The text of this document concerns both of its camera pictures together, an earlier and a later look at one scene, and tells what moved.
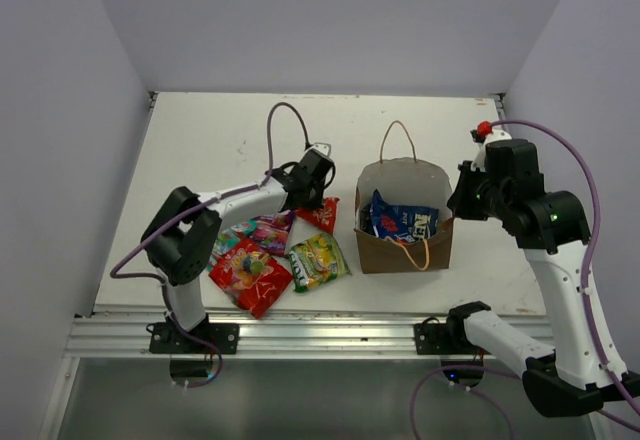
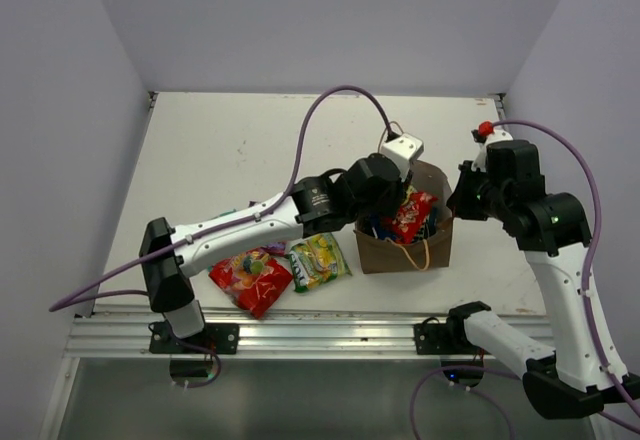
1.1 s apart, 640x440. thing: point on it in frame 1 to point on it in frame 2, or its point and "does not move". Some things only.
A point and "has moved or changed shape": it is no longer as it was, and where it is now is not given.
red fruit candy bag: x=248 y=278 does not move
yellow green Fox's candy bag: x=316 y=261 does not move
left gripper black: x=317 y=201 to x=390 y=210
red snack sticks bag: x=322 y=217 has moved or changed shape
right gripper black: x=459 y=200 does not move
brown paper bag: x=415 y=182 does not move
